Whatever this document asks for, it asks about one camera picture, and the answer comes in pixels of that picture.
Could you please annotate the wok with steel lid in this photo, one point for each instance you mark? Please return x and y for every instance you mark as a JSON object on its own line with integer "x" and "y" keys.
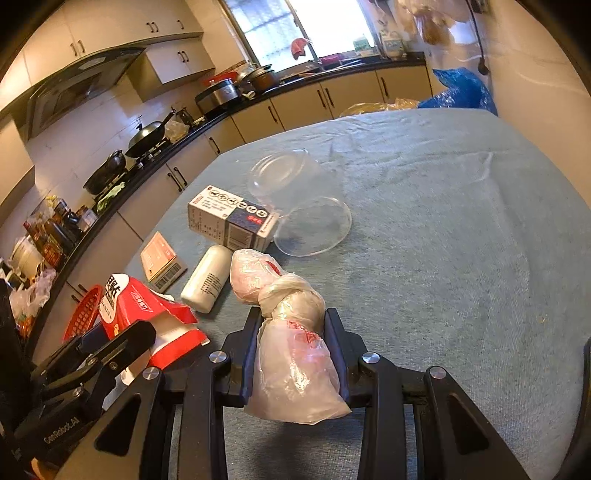
{"x": 147, "y": 134}

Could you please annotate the green cloth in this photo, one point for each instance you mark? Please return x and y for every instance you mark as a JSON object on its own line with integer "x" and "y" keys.
{"x": 111, "y": 196}

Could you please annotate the crumpled white plastic bag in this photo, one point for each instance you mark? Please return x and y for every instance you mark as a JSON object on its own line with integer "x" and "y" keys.
{"x": 32, "y": 295}

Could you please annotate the white and blue carton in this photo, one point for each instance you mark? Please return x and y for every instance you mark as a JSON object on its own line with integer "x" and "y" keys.
{"x": 231, "y": 217}

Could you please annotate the kitchen window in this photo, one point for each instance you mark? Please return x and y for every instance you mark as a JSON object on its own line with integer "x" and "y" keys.
{"x": 277, "y": 23}

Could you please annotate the purple plastic container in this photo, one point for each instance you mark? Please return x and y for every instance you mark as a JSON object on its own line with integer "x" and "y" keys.
{"x": 334, "y": 61}

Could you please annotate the brown cooking pot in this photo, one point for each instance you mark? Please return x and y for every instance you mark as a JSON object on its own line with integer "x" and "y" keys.
{"x": 267, "y": 78}

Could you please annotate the yellowish plastic bag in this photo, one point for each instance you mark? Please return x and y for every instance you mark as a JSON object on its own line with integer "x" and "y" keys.
{"x": 374, "y": 108}

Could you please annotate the row of beige upper cabinets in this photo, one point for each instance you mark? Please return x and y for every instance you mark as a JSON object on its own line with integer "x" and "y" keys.
{"x": 115, "y": 32}

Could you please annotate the black kitchen countertop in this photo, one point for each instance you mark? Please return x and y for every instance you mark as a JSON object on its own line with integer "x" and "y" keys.
{"x": 207, "y": 123}

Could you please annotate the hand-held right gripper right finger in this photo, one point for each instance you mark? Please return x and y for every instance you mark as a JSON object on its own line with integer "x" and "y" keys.
{"x": 340, "y": 364}

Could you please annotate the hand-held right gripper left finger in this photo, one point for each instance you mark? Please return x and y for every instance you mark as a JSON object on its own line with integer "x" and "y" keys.
{"x": 247, "y": 369}

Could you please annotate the pink cloth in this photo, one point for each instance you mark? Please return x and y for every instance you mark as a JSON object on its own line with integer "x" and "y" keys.
{"x": 300, "y": 48}

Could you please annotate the hanging bag with brown contents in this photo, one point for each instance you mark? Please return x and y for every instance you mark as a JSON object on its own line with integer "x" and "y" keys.
{"x": 434, "y": 27}

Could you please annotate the white plastic bag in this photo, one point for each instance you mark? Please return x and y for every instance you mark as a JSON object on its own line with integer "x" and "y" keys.
{"x": 32, "y": 295}
{"x": 295, "y": 364}

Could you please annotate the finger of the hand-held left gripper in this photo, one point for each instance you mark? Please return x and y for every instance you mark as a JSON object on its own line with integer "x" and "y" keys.
{"x": 90, "y": 336}
{"x": 124, "y": 341}

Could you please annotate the large beige upper cabinet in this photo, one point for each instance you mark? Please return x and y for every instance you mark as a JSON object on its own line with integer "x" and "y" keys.
{"x": 14, "y": 170}

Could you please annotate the red and white carton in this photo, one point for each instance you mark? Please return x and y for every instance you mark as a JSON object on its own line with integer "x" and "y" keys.
{"x": 157, "y": 309}

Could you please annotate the red plastic mesh basket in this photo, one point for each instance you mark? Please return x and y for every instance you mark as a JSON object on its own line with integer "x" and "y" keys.
{"x": 83, "y": 314}

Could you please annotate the blue plastic bag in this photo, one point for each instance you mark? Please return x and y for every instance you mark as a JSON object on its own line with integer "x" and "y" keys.
{"x": 466, "y": 92}

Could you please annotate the red lid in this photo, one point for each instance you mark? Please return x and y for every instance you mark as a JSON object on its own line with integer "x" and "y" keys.
{"x": 219, "y": 77}

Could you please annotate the green and white packet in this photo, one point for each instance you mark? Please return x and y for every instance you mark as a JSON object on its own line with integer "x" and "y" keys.
{"x": 363, "y": 46}

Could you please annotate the clear plastic container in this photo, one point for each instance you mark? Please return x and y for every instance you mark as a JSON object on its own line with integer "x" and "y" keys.
{"x": 304, "y": 207}

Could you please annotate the group of condiment bottles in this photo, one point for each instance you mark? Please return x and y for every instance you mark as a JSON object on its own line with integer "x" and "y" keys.
{"x": 57, "y": 235}

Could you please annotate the steel range hood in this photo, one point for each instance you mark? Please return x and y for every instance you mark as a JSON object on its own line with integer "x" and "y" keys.
{"x": 74, "y": 87}

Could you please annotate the black frying pan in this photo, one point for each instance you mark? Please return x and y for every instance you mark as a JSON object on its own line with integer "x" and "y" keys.
{"x": 106, "y": 173}

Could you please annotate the small beige upper cabinet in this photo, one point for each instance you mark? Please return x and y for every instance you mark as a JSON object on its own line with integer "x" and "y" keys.
{"x": 175, "y": 69}

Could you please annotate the steel rice cooker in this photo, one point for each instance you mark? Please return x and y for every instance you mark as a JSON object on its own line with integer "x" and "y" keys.
{"x": 217, "y": 97}

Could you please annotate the orange cardboard box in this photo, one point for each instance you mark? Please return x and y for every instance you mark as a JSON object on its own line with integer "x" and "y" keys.
{"x": 159, "y": 258}

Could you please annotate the gas stove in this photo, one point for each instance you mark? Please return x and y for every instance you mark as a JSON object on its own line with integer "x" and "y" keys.
{"x": 138, "y": 159}

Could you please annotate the blue tablecloth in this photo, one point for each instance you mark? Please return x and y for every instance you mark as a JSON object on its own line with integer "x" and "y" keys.
{"x": 438, "y": 230}

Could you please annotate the white plastic bottle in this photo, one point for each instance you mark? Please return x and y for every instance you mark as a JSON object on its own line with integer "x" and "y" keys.
{"x": 205, "y": 279}

